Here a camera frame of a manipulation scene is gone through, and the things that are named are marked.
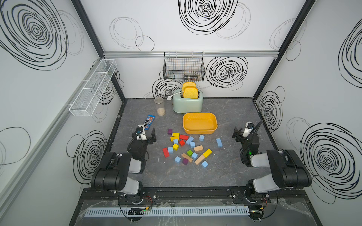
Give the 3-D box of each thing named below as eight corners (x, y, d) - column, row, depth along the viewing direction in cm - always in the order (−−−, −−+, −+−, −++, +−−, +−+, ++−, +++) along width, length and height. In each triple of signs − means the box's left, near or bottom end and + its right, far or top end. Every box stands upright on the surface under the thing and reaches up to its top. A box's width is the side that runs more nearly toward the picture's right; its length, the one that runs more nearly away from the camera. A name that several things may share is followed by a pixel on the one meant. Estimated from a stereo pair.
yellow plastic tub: (182, 134, 100) (182, 130, 95) (182, 114, 112) (182, 110, 107) (217, 135, 100) (219, 130, 95) (214, 115, 112) (215, 110, 107)
